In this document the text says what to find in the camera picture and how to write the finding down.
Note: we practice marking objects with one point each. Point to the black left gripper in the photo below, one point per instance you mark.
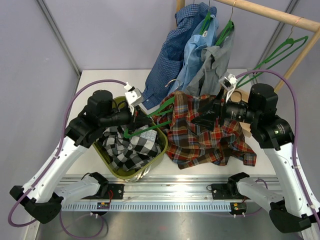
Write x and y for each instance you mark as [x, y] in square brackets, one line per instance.
[139, 119]

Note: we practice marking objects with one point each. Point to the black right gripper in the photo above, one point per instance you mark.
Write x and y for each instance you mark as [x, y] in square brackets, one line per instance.
[211, 111]

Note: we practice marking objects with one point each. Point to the green hanger of plaid shirt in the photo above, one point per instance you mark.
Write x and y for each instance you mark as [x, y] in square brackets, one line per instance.
[160, 111]

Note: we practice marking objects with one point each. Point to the black white checkered shirt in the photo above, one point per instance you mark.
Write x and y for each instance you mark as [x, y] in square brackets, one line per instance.
[130, 153]

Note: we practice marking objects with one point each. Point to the red plaid shirt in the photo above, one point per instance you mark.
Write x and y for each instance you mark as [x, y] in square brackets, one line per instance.
[190, 144]

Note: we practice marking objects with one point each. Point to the green hanger with metal hook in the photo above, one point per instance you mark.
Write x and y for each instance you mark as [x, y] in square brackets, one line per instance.
[279, 51]

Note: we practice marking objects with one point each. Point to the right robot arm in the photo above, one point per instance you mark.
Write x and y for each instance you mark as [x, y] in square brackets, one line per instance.
[289, 211]

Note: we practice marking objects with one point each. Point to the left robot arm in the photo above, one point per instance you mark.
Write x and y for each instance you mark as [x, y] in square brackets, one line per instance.
[40, 196]

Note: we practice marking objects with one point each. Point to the grey shirt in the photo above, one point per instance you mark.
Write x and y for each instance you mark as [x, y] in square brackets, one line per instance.
[215, 61]

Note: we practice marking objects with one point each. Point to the light blue shirt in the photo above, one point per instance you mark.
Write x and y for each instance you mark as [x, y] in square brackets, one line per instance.
[192, 53]

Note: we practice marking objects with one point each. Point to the green hanger of grey shirt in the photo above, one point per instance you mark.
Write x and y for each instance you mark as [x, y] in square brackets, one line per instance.
[229, 27]

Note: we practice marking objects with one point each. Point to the green hanger of blue shirt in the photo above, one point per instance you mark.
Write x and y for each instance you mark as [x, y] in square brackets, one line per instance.
[207, 20]

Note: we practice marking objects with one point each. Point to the dark blue checkered shirt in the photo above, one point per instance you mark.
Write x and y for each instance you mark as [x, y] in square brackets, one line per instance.
[171, 57]

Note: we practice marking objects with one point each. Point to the olive green plastic basket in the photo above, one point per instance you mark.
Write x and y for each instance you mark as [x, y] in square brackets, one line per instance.
[134, 175]

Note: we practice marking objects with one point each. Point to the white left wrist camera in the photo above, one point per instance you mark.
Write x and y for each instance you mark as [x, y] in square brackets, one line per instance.
[133, 97]

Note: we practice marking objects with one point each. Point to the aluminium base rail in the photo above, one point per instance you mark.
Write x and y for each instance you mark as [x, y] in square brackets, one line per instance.
[169, 188]

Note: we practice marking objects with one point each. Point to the white slotted cable duct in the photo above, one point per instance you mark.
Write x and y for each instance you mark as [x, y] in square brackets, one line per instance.
[117, 206]

